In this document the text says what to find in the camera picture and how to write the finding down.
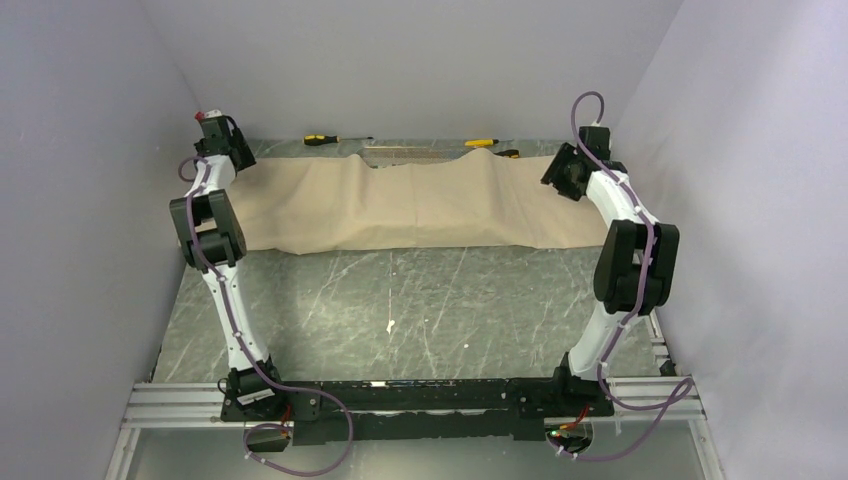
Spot wire mesh instrument tray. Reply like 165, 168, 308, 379
357, 146, 472, 169

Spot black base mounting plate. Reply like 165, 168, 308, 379
221, 368, 614, 446

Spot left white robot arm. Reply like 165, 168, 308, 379
169, 110, 288, 420

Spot right side aluminium rail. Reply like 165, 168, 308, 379
592, 140, 677, 372

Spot aluminium rail frame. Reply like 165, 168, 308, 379
106, 374, 706, 479

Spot black yellow short screwdriver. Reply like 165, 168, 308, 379
496, 149, 520, 158

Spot yellow black screwdriver left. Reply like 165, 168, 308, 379
303, 134, 344, 147

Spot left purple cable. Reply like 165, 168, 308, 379
177, 157, 356, 480

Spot beige surgical wrap cloth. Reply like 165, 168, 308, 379
227, 150, 607, 254

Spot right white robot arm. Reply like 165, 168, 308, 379
541, 125, 680, 415

